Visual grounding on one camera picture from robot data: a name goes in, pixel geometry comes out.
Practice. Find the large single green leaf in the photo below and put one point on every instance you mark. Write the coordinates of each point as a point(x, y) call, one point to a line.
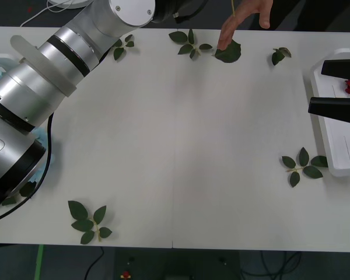
point(229, 54)

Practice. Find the small curled green leaf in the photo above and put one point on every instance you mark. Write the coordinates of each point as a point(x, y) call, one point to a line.
point(277, 57)

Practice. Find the person's hand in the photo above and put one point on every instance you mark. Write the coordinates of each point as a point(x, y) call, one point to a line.
point(251, 8)

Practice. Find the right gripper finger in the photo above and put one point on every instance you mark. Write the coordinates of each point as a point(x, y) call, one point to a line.
point(338, 109)
point(344, 70)

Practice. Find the white round stand base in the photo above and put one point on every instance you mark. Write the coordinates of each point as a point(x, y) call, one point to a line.
point(73, 3)

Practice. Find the green floor tape strip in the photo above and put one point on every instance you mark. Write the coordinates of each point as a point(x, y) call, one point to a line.
point(38, 262)

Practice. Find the dark robot base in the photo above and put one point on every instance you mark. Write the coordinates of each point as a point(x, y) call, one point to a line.
point(175, 265)

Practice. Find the green leaf twig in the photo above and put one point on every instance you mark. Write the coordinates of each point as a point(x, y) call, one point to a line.
point(312, 172)
point(8, 201)
point(178, 36)
point(118, 53)
point(77, 210)

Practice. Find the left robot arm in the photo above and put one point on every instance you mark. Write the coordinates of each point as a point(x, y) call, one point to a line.
point(32, 96)

